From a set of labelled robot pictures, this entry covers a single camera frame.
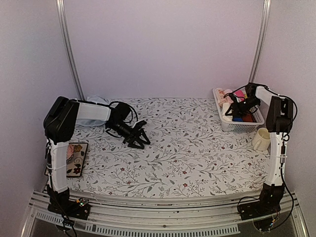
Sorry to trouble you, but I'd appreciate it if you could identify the blue rolled towel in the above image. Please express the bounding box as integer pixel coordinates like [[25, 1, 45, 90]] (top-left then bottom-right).
[[233, 117, 243, 122]]

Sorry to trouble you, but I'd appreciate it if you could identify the light pink rolled towel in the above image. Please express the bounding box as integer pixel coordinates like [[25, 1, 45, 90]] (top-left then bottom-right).
[[219, 89, 233, 106]]

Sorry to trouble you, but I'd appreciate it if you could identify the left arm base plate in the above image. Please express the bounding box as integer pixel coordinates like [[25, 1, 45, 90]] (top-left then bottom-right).
[[47, 199, 91, 220]]

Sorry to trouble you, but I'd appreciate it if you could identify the floral table cloth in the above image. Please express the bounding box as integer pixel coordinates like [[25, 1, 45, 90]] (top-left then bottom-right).
[[68, 98, 270, 198]]

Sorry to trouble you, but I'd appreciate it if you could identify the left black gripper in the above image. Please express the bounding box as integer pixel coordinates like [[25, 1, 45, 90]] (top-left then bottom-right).
[[108, 120, 151, 149]]

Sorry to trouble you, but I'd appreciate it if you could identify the white plastic basket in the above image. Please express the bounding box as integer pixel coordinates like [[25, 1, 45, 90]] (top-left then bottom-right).
[[212, 89, 265, 132]]

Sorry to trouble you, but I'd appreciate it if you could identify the pink patterned cupcake liner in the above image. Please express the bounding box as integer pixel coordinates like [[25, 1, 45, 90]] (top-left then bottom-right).
[[66, 144, 75, 162]]

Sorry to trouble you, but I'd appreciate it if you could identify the hot pink rolled towel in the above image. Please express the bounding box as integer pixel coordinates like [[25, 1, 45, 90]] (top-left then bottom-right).
[[234, 90, 244, 98]]

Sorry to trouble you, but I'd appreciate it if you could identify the cream ceramic mug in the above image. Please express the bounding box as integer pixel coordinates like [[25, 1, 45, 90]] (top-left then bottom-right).
[[252, 127, 271, 151]]

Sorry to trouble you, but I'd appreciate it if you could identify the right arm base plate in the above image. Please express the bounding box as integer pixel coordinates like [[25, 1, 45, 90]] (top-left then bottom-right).
[[237, 198, 281, 220]]

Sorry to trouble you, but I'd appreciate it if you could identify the floral square plate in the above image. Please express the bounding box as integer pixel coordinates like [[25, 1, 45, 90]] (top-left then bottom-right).
[[66, 143, 88, 178]]

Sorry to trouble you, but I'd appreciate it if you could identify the light blue cloth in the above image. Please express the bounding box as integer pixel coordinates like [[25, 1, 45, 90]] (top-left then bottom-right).
[[76, 100, 111, 127]]

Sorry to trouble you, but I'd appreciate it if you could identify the front aluminium rail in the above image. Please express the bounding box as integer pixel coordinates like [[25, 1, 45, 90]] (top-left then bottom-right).
[[21, 191, 310, 237]]

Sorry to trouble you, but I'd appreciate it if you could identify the left aluminium frame post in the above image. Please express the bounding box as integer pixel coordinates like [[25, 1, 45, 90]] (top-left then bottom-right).
[[56, 0, 85, 100]]

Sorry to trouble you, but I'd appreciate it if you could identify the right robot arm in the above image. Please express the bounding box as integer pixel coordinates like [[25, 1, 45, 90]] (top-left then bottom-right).
[[224, 82, 297, 220]]

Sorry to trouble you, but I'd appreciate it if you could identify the right aluminium frame post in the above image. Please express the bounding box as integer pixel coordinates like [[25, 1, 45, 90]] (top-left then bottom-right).
[[248, 0, 271, 82]]

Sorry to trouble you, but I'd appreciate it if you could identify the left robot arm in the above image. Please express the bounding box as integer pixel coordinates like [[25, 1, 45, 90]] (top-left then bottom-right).
[[43, 96, 150, 214]]

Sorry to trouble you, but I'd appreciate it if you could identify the cream printed rolled towel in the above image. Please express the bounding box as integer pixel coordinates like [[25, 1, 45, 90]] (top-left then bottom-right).
[[215, 88, 225, 99]]

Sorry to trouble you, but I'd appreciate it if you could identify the dark red rolled towel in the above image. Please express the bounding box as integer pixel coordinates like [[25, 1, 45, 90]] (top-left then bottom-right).
[[241, 113, 256, 122]]

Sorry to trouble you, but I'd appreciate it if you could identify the cream white towel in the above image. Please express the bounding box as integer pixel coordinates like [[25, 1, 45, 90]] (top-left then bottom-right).
[[222, 102, 233, 122]]

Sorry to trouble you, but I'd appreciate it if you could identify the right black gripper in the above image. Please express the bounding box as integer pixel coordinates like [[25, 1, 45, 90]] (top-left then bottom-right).
[[226, 96, 260, 117]]

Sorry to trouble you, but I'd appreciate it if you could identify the aluminium frame post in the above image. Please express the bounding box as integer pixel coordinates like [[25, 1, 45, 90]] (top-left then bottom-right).
[[56, 0, 85, 100], [248, 0, 271, 82]]

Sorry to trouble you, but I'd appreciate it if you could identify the left black braided cable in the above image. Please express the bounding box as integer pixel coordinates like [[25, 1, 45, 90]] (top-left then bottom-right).
[[108, 100, 139, 124]]

